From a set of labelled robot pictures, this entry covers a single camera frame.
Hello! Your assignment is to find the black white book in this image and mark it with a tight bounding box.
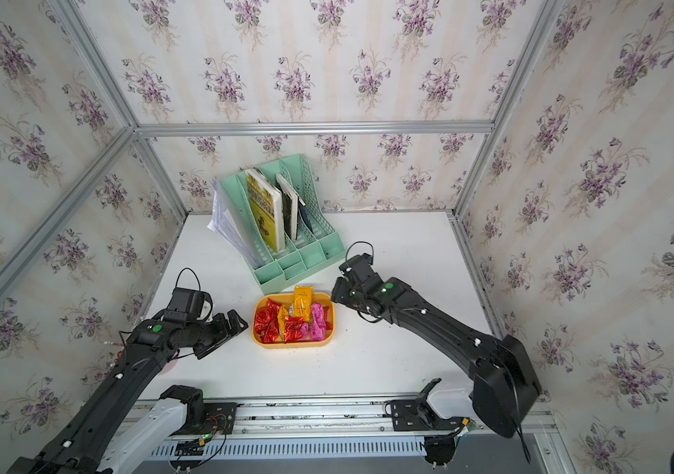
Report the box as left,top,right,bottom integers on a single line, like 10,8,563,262
276,174,301,241

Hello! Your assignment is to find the yellow cover book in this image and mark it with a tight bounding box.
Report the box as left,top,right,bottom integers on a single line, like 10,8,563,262
245,169,285,253

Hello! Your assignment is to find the dark blue book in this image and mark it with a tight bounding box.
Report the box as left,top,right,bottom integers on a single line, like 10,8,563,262
297,199,313,232

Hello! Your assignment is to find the white paper stack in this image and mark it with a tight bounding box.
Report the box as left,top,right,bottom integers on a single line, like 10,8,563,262
208,180,265,270

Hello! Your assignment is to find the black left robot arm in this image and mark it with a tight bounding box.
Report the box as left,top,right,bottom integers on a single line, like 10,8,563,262
9,288,249,473

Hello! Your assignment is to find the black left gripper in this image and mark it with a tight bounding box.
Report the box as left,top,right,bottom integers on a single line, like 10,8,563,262
182,307,249,359

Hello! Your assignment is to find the yellow tea bag packet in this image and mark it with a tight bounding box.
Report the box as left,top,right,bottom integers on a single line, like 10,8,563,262
277,305,290,344
292,286,313,322

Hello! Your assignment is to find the mint green file organizer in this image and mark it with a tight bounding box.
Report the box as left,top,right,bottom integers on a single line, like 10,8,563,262
215,154,346,294

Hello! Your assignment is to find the yellow plastic storage box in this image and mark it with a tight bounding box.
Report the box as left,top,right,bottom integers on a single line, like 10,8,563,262
252,288,336,349

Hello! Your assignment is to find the pink tea bag packet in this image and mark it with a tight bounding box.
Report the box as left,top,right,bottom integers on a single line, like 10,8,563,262
309,302,327,342

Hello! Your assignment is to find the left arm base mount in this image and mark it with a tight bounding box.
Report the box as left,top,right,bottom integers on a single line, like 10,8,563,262
159,385,238,468

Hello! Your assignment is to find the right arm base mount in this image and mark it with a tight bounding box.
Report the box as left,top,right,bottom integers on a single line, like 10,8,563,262
382,377,474,469

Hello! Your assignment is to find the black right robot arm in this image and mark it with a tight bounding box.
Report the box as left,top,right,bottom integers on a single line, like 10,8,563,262
331,254,542,438

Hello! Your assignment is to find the red foil tea bag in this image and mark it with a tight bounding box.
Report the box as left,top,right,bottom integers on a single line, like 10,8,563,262
256,322,280,345
286,317,311,344
254,298,281,333

